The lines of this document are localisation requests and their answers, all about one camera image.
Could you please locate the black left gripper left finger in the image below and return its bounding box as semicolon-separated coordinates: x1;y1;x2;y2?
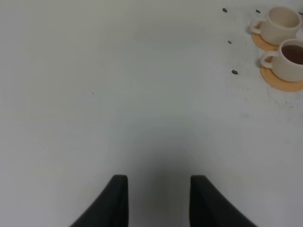
72;175;129;227

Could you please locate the orange saucer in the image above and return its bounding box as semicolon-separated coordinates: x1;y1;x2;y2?
251;33;279;51
260;67;303;92

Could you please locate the white teacup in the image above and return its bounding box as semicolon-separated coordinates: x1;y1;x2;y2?
250;7;302;46
260;38;303;82

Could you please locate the near white teacup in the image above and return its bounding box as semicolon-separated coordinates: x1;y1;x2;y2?
260;38;303;82

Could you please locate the near orange saucer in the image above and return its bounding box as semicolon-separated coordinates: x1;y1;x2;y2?
260;67;303;92

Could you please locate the far white teacup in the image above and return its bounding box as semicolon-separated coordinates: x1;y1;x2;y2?
250;7;302;46

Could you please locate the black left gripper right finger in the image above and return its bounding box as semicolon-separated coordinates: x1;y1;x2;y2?
190;175;255;227

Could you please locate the far orange saucer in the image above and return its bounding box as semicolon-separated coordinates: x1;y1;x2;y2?
251;33;279;51

